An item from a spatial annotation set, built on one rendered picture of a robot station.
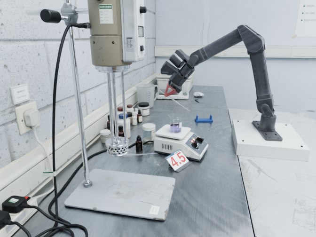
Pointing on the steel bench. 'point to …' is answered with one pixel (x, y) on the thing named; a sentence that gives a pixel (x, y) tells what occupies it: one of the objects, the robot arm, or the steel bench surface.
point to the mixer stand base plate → (124, 194)
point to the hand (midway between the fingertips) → (166, 94)
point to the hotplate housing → (169, 145)
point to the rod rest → (203, 119)
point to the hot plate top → (165, 132)
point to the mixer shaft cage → (123, 142)
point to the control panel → (198, 144)
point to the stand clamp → (73, 14)
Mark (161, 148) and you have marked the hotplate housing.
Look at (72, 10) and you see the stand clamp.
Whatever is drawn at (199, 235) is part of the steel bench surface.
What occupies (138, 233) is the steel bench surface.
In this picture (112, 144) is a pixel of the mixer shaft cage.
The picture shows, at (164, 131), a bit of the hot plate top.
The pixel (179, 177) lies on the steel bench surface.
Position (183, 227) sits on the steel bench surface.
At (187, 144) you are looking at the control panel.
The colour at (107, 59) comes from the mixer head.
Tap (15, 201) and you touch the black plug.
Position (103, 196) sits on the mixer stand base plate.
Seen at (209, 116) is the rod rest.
